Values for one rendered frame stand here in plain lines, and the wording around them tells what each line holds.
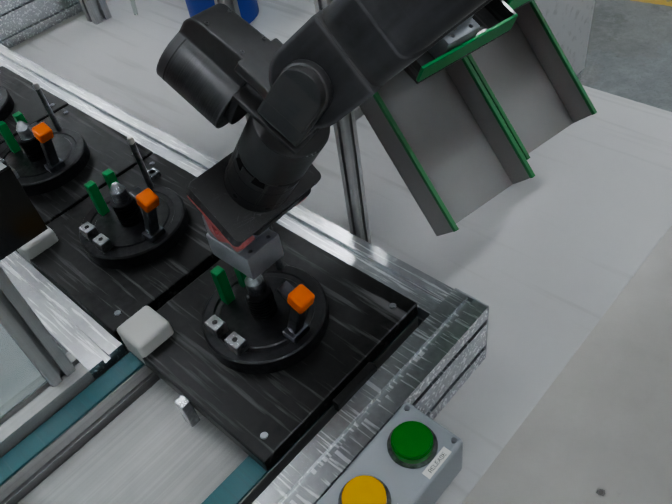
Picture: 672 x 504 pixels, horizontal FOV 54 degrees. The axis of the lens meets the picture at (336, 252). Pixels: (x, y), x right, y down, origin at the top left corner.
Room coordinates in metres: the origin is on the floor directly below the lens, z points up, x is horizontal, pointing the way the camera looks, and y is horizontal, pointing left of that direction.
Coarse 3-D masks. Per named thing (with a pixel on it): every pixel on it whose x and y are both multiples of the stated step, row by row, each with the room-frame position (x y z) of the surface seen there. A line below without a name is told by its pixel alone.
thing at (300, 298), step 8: (280, 288) 0.43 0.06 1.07; (288, 288) 0.43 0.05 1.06; (296, 288) 0.42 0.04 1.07; (304, 288) 0.42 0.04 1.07; (288, 296) 0.41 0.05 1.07; (296, 296) 0.41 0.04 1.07; (304, 296) 0.41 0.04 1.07; (312, 296) 0.41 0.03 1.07; (296, 304) 0.40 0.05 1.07; (304, 304) 0.40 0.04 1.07; (296, 312) 0.41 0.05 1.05; (304, 312) 0.42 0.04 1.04; (296, 320) 0.42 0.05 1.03; (304, 320) 0.43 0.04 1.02; (288, 328) 0.43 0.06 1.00; (296, 328) 0.42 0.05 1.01
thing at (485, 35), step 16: (496, 0) 0.63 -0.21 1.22; (480, 16) 0.63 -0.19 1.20; (496, 16) 0.63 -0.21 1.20; (512, 16) 0.61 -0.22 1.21; (480, 32) 0.61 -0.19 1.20; (496, 32) 0.60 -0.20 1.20; (464, 48) 0.57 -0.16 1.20; (416, 64) 0.55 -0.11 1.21; (432, 64) 0.55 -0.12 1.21; (448, 64) 0.57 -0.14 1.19; (416, 80) 0.55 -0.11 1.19
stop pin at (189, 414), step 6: (180, 396) 0.40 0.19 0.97; (180, 402) 0.39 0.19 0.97; (186, 402) 0.39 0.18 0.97; (180, 408) 0.38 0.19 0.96; (186, 408) 0.38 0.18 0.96; (192, 408) 0.39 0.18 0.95; (186, 414) 0.38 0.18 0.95; (192, 414) 0.39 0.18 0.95; (186, 420) 0.39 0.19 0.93; (192, 420) 0.38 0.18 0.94; (198, 420) 0.39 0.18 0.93; (192, 426) 0.38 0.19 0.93
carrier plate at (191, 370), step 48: (288, 240) 0.59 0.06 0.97; (192, 288) 0.54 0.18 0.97; (336, 288) 0.50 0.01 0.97; (384, 288) 0.49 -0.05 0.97; (192, 336) 0.47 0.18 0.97; (336, 336) 0.43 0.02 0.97; (384, 336) 0.42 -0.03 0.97; (192, 384) 0.41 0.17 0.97; (240, 384) 0.39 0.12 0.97; (288, 384) 0.38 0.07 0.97; (336, 384) 0.37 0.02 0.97; (240, 432) 0.34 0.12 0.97; (288, 432) 0.33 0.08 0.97
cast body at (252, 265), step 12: (216, 240) 0.48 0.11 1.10; (264, 240) 0.46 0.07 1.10; (276, 240) 0.47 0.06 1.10; (216, 252) 0.48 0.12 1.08; (228, 252) 0.46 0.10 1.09; (240, 252) 0.45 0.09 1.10; (252, 252) 0.45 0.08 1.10; (264, 252) 0.45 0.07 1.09; (276, 252) 0.46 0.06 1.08; (240, 264) 0.45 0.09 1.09; (252, 264) 0.44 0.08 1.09; (264, 264) 0.45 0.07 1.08; (252, 276) 0.44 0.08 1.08
